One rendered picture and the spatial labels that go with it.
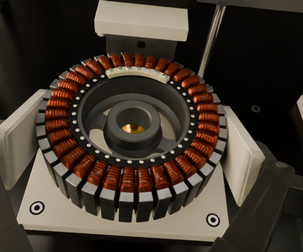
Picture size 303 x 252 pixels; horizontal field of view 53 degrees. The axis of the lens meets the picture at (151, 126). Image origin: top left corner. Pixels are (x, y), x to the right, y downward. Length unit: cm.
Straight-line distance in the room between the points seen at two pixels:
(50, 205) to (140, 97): 10
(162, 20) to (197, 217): 14
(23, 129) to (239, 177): 11
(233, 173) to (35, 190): 14
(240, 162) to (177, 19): 10
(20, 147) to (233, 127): 11
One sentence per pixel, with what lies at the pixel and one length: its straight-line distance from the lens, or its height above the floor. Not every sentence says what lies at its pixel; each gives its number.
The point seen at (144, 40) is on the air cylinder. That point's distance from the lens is 33.
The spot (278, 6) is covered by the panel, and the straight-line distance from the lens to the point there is 49.
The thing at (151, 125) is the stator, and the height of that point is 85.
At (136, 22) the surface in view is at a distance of 20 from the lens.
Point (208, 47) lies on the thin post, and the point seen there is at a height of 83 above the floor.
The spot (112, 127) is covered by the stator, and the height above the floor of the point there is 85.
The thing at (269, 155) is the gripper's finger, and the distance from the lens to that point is 17.
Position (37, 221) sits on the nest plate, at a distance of 23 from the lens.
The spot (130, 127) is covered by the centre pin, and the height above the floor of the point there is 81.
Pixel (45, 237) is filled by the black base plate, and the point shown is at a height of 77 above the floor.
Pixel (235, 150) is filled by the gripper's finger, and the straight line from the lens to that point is 17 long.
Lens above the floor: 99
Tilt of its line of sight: 52 degrees down
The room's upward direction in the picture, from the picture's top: 9 degrees clockwise
